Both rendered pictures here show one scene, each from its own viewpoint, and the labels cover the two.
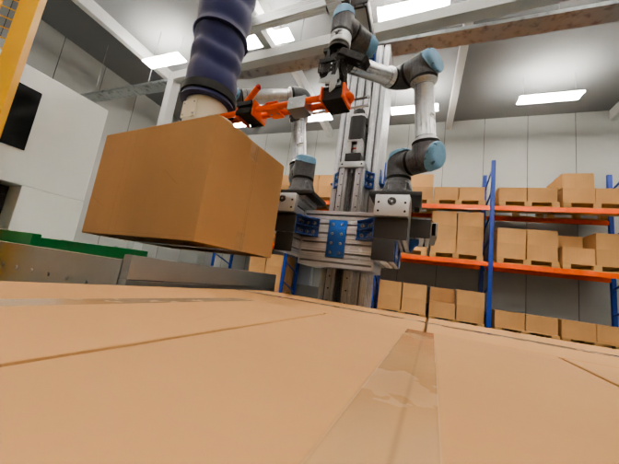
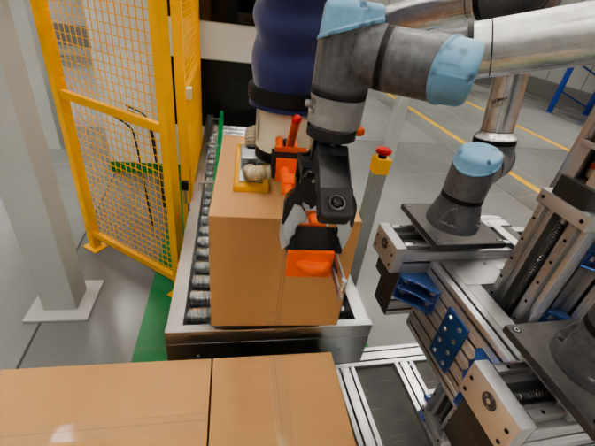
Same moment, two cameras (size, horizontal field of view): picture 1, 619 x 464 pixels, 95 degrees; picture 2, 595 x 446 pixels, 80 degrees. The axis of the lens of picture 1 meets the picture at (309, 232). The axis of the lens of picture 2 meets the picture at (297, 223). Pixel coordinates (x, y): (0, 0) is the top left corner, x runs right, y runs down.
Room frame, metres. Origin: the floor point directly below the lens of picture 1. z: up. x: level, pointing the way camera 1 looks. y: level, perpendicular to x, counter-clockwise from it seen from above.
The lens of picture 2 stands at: (0.53, -0.39, 1.56)
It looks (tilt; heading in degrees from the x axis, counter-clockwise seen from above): 33 degrees down; 53
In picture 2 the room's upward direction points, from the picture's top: 8 degrees clockwise
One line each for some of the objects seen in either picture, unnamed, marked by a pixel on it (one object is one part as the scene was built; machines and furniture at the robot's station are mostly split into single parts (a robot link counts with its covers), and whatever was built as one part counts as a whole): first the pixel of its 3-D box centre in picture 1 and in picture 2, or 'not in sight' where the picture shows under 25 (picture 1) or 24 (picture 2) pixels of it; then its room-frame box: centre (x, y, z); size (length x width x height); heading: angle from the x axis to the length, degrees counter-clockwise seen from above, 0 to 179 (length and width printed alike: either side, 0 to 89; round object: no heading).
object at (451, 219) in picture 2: (301, 187); (457, 207); (1.47, 0.07, 1.09); 0.15 x 0.15 x 0.10
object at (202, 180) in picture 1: (189, 197); (275, 221); (1.12, 0.50, 0.87); 0.60 x 0.40 x 0.40; 63
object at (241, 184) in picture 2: not in sight; (251, 160); (1.04, 0.55, 1.09); 0.34 x 0.10 x 0.05; 63
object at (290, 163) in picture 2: (251, 114); (290, 164); (1.01, 0.28, 1.20); 0.10 x 0.08 x 0.06; 153
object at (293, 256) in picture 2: (335, 98); (306, 249); (0.84, -0.02, 1.20); 0.08 x 0.07 x 0.05; 63
